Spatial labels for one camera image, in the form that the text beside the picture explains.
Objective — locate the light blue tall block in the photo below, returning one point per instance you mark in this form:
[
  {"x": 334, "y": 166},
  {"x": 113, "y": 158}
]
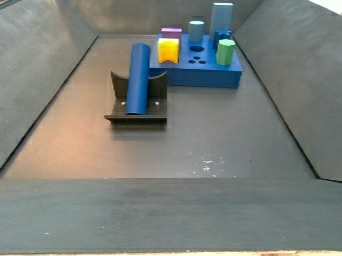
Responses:
[{"x": 220, "y": 17}]

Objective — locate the green hexagonal prism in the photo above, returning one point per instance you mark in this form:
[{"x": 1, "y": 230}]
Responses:
[{"x": 225, "y": 47}]

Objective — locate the blue shape sorter base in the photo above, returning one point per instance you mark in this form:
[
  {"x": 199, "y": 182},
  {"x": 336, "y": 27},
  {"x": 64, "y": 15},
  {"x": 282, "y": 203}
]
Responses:
[{"x": 196, "y": 68}]

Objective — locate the purple rectangular block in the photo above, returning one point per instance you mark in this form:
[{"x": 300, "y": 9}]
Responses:
[{"x": 171, "y": 33}]

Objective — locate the dark blue star block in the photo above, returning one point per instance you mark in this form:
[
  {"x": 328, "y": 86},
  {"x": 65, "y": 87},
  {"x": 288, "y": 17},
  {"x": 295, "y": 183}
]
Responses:
[{"x": 220, "y": 34}]

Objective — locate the light blue short cylinder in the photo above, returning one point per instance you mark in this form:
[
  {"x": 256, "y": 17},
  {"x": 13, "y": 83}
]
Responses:
[{"x": 195, "y": 30}]

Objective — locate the yellow arch block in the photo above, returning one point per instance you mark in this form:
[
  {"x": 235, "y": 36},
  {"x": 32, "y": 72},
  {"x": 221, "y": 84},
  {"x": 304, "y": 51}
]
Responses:
[{"x": 168, "y": 50}]

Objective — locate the dark blue long cylinder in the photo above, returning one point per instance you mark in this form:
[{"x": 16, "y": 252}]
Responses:
[{"x": 137, "y": 80}]

